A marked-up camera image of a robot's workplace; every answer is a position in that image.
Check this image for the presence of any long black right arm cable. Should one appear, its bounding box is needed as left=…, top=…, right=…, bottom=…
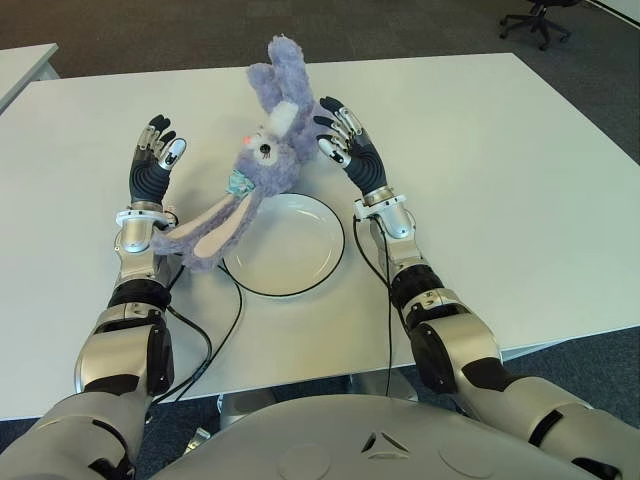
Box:
left=351, top=217, right=395, bottom=399

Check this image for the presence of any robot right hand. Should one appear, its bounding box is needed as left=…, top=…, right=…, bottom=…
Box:
left=313, top=96, right=388, bottom=195

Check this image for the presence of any thin black looping cable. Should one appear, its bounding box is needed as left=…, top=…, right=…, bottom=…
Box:
left=174, top=264, right=245, bottom=402

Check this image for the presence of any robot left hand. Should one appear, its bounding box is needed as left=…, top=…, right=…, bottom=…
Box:
left=128, top=114, right=190, bottom=207

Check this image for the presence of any silver robot torso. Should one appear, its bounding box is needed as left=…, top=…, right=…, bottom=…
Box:
left=149, top=392, right=596, bottom=480

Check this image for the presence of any white plate black rim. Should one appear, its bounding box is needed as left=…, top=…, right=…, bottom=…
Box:
left=222, top=193, right=346, bottom=300

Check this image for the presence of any metal bracket under table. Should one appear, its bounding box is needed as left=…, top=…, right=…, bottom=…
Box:
left=186, top=426, right=215, bottom=452

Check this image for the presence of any purple plush bunny doll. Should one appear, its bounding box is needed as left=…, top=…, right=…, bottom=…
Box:
left=151, top=34, right=322, bottom=274

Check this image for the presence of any white neighbouring desk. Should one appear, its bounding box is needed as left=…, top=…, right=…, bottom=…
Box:
left=0, top=43, right=60, bottom=115

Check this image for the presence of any black office chair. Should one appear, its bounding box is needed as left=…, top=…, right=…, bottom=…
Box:
left=498, top=0, right=581, bottom=51

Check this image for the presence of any white table leg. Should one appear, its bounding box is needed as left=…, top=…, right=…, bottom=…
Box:
left=217, top=388, right=281, bottom=431
left=348, top=370, right=419, bottom=402

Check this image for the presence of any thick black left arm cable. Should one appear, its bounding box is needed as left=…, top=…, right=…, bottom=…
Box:
left=149, top=304, right=214, bottom=401

